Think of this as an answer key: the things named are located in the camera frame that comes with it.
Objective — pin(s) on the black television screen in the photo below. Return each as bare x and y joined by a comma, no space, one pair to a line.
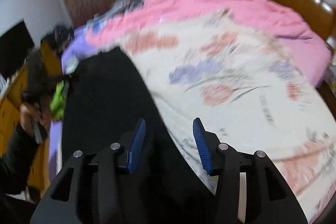
15,45

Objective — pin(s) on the yellow wooden cabinet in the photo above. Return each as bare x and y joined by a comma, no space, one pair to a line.
39,172

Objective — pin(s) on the person's left hand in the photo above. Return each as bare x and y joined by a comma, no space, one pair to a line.
30,114

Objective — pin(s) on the grey striped clothing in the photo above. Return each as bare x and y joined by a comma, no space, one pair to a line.
118,8

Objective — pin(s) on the floral white bed sheet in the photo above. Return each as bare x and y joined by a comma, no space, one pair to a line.
245,87

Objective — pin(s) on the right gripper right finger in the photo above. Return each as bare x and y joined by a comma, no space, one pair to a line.
269,199

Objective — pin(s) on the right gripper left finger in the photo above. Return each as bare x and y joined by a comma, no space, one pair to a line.
97,187

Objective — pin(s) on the purple bed sheet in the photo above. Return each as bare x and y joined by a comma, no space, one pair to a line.
71,47

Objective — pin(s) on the green cloth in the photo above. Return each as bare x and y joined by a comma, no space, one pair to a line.
58,102

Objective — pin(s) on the black pants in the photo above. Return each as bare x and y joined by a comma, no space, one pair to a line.
106,98

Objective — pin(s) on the pink quilt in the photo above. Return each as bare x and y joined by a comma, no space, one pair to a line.
308,49

